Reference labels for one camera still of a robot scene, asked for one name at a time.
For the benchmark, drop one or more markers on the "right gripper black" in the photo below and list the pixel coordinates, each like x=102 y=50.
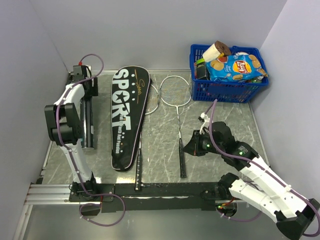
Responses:
x=193 y=147

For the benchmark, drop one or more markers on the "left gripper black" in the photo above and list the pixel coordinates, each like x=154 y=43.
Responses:
x=93 y=91

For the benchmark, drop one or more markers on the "black shuttlecock tube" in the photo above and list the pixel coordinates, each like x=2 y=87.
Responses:
x=86 y=117

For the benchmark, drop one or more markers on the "black racket bag SPORT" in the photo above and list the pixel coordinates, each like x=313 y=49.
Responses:
x=130 y=88

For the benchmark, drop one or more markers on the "white badminton racket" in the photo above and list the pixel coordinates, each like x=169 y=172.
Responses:
x=152 y=105
x=175 y=92

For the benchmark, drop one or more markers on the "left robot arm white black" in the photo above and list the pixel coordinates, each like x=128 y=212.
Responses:
x=70 y=125

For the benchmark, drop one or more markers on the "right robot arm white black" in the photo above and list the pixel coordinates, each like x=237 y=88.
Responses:
x=291 y=212

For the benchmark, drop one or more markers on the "blue plastic basket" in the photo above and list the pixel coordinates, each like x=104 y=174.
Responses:
x=229 y=92

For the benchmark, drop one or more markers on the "black green box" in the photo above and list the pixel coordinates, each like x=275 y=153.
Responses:
x=201 y=72

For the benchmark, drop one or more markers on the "blue chips bag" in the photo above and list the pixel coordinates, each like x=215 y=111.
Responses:
x=235 y=68

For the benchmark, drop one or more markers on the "cream brown snack package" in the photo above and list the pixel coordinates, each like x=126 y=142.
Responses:
x=215 y=50

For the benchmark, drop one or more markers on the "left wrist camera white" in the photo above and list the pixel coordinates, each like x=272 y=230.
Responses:
x=82 y=70

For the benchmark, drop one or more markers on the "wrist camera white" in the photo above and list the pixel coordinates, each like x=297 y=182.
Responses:
x=206 y=123
x=82 y=70

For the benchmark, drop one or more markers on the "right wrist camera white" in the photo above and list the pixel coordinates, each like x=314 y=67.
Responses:
x=206 y=123

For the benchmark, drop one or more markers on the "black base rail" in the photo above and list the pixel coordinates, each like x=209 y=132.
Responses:
x=168 y=196

